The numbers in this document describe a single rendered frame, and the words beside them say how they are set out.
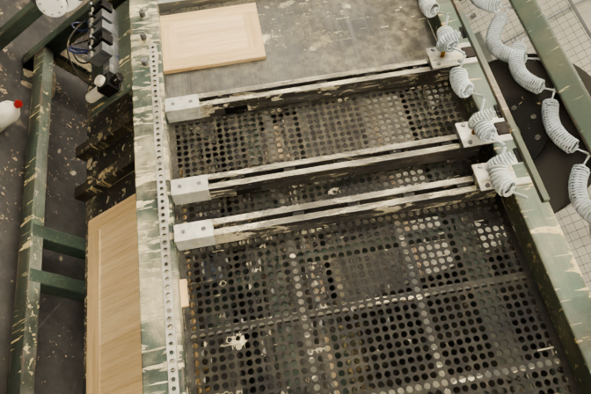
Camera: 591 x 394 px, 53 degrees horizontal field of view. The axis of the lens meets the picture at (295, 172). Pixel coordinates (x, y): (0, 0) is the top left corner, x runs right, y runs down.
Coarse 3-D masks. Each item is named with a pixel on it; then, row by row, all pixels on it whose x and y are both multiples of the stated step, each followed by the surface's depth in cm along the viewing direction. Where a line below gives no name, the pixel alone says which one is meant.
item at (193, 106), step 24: (432, 48) 222; (360, 72) 222; (384, 72) 224; (408, 72) 222; (432, 72) 223; (192, 96) 219; (216, 96) 219; (240, 96) 218; (264, 96) 218; (288, 96) 220; (312, 96) 223; (336, 96) 225
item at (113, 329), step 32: (96, 224) 249; (128, 224) 237; (96, 256) 241; (128, 256) 230; (96, 288) 234; (128, 288) 223; (192, 288) 204; (96, 320) 227; (128, 320) 217; (192, 320) 198; (96, 352) 221; (128, 352) 211; (96, 384) 214; (128, 384) 205
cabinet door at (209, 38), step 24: (168, 24) 246; (192, 24) 246; (216, 24) 246; (240, 24) 246; (168, 48) 239; (192, 48) 239; (216, 48) 239; (240, 48) 238; (264, 48) 238; (168, 72) 234
